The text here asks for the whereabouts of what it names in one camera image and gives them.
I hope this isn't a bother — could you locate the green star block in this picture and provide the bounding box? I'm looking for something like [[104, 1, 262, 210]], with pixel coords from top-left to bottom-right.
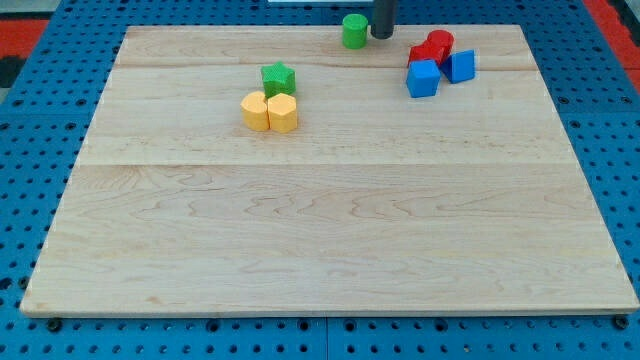
[[261, 62, 296, 98]]

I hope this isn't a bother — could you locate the yellow heart block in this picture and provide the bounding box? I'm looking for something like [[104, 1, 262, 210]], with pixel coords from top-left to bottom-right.
[[240, 91, 270, 131]]

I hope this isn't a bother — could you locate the yellow hexagon block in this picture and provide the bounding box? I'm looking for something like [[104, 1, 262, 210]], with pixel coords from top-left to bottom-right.
[[267, 93, 298, 133]]

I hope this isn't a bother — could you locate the green cylinder block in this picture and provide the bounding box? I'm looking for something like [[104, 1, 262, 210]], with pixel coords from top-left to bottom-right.
[[342, 13, 368, 50]]

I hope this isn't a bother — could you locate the blue cube block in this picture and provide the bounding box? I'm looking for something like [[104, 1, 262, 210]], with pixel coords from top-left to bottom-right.
[[406, 59, 441, 98]]

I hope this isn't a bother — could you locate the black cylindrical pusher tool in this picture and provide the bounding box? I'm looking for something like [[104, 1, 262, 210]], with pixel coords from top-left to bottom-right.
[[370, 0, 398, 39]]

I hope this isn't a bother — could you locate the blue triangle block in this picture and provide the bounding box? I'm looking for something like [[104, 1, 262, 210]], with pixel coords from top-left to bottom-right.
[[440, 50, 476, 84]]

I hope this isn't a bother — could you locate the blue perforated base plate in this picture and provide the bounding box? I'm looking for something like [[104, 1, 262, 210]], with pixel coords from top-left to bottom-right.
[[1, 0, 639, 359]]

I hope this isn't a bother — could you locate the red cylinder block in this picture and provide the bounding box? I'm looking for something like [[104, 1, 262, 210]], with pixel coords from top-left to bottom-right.
[[425, 29, 455, 64]]

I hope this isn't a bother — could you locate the red star block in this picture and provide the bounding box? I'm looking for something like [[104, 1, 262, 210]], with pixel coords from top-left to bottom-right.
[[407, 42, 449, 67]]

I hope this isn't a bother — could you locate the light wooden board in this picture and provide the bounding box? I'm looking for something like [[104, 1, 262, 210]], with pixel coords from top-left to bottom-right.
[[21, 25, 639, 318]]

